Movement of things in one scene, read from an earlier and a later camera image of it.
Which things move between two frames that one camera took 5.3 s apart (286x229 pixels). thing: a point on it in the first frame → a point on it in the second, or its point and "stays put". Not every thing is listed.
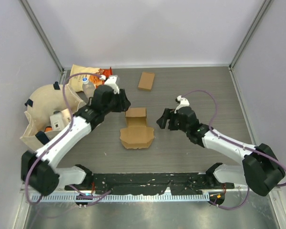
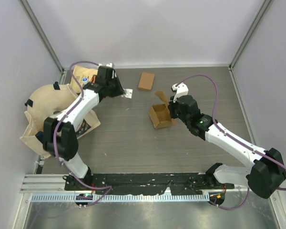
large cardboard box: (137, 134) → (160, 113)
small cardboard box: (146, 80) stays put
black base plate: (154, 183) stays put
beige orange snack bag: (95, 76) stays put
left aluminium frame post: (42, 35) stays put
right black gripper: (168, 114) → (171, 107)
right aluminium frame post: (265, 5) stays put
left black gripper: (124, 103) → (120, 91)
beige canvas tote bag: (41, 102) stays put
